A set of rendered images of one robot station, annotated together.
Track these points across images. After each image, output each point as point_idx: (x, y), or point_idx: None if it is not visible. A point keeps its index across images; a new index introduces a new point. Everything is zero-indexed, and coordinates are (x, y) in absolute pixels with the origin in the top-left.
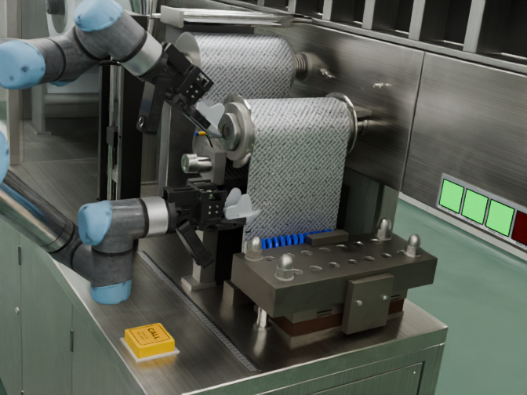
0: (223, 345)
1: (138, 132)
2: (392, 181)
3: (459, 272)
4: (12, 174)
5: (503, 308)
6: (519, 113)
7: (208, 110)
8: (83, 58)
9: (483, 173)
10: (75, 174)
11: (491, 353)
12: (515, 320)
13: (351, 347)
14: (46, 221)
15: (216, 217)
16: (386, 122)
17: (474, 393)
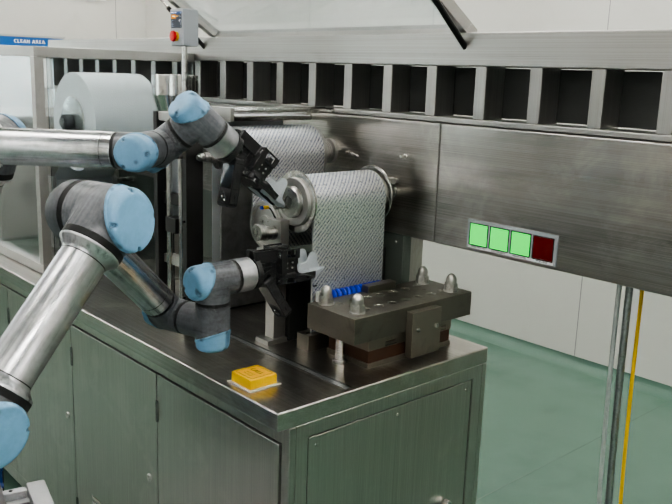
0: (313, 376)
1: (199, 216)
2: (425, 234)
3: None
4: None
5: (507, 383)
6: (524, 160)
7: (275, 184)
8: (178, 146)
9: (502, 212)
10: None
11: (505, 422)
12: (521, 392)
13: (417, 367)
14: (155, 286)
15: (292, 272)
16: (413, 186)
17: (497, 457)
